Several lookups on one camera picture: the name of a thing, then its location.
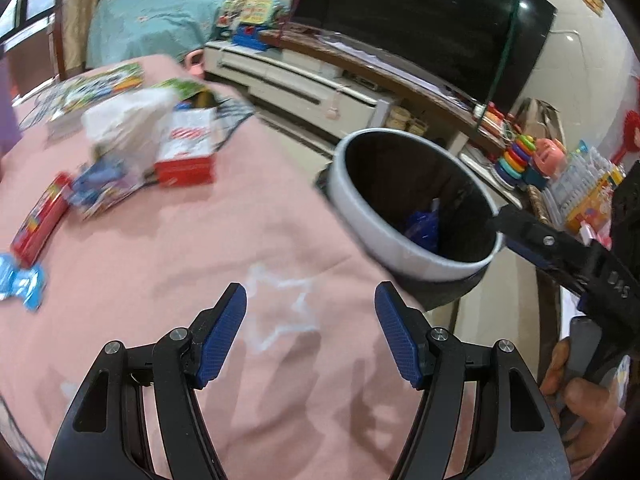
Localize blue snack packet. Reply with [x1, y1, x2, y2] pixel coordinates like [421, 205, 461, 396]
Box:
[67, 157, 152, 222]

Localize black flat television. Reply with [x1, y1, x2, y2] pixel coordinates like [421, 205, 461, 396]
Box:
[292, 0, 558, 117]

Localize wooden television riser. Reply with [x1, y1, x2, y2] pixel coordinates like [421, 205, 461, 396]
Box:
[259, 27, 507, 147]

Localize rainbow stacking rings toy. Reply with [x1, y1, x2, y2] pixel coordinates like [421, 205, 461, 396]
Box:
[492, 135, 537, 192]

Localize pink plastic stool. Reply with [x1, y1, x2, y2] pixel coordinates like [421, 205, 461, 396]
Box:
[182, 50, 209, 79]

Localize person's right hand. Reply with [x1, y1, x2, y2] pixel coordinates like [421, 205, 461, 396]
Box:
[540, 337, 630, 467]

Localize red paper wall decoration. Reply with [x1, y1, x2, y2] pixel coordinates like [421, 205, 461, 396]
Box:
[620, 109, 640, 162]

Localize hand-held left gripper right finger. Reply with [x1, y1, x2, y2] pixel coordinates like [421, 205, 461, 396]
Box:
[374, 281, 571, 480]

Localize turquoise furniture cover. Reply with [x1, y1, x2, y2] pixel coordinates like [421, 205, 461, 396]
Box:
[85, 0, 227, 69]

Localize white round bin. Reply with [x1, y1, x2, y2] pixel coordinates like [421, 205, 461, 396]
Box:
[320, 129, 506, 311]

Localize green foil packet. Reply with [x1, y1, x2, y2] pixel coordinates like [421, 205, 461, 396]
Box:
[152, 77, 217, 109]

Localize colourful toy cash register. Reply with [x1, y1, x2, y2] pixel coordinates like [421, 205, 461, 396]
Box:
[234, 0, 292, 52]

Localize colourful plastic toy set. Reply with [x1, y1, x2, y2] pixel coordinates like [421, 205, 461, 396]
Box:
[545, 147, 627, 235]

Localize white plastic bag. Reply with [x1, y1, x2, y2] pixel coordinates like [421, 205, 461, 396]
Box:
[82, 90, 174, 172]

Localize red white tissue pack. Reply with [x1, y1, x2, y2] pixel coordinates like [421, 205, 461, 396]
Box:
[154, 107, 219, 187]

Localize red toy phone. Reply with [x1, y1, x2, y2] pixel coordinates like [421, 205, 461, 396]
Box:
[481, 102, 517, 137]

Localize red snack tube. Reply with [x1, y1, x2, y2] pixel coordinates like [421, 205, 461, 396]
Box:
[10, 172, 74, 267]

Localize white television cabinet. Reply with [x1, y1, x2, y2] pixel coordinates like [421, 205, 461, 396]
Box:
[202, 40, 394, 147]

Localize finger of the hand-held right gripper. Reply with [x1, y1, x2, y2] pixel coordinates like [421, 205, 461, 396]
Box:
[492, 205, 608, 291]
[507, 241, 590, 307]

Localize pink plastic toy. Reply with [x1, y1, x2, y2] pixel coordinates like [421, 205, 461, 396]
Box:
[530, 137, 569, 187]

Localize blue bone-shaped wrapper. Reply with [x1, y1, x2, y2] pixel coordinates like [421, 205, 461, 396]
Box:
[0, 252, 51, 312]

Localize toy with round wheel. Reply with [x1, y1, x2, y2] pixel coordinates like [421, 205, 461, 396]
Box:
[216, 0, 247, 39]

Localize white-edged book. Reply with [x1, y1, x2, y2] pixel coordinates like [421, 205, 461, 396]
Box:
[46, 110, 88, 142]

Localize beige woven sandals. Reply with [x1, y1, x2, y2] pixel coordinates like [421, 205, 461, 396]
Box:
[389, 107, 429, 137]

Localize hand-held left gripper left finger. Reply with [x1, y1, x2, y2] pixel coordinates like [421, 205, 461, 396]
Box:
[45, 282, 248, 480]

